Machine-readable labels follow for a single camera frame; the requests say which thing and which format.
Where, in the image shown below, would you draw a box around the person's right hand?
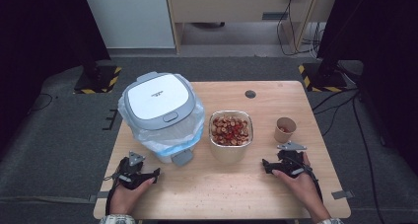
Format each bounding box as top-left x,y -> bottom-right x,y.
271,151 -> 325,208

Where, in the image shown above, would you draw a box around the thin black floor cable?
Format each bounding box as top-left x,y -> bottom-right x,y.
27,92 -> 54,115

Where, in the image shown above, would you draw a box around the hanging black cables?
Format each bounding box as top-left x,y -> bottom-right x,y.
276,0 -> 324,57

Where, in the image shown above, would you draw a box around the white grey pedal trash can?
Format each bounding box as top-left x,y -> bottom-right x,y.
117,71 -> 206,168

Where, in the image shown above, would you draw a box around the brown paper cup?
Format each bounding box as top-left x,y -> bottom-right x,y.
273,116 -> 298,144

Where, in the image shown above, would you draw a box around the light wooden desk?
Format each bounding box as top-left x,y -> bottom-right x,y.
164,0 -> 340,54

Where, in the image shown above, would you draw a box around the grey table bracket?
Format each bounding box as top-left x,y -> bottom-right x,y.
87,190 -> 111,204
330,189 -> 356,200

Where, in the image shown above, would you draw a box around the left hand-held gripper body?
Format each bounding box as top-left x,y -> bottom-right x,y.
112,150 -> 156,190

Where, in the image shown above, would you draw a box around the person's left hand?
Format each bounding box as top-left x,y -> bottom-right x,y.
108,177 -> 157,216

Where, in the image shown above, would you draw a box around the pile of dried fruit slices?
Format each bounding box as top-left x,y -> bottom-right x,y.
211,114 -> 250,146

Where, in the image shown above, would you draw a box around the striped black stand base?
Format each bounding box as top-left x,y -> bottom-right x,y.
73,65 -> 123,95
298,62 -> 349,93

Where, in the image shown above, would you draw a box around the long black floor cables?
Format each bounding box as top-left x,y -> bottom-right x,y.
311,88 -> 386,224

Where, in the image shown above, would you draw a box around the white cabinet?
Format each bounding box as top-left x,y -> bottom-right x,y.
81,0 -> 176,50

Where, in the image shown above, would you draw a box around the clear rectangular food container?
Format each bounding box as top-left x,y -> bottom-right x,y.
208,110 -> 254,164

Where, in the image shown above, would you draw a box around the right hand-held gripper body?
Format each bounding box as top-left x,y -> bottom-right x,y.
275,141 -> 314,180

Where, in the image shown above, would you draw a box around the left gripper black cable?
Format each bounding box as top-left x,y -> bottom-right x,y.
103,174 -> 122,216

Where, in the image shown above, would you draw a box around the black curtain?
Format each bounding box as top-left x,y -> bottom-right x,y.
0,0 -> 111,153
316,0 -> 418,168

